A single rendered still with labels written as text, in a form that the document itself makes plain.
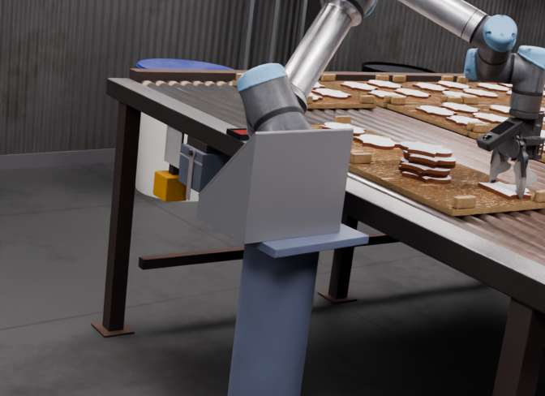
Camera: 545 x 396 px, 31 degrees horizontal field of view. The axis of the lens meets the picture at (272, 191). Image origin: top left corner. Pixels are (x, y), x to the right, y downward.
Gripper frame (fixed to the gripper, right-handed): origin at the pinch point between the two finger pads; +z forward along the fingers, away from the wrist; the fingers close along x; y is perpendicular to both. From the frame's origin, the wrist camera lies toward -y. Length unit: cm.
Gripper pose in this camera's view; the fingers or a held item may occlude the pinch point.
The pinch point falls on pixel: (504, 190)
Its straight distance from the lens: 253.6
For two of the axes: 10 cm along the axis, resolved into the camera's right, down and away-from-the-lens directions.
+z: -1.0, 9.6, 2.7
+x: -4.7, -2.9, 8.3
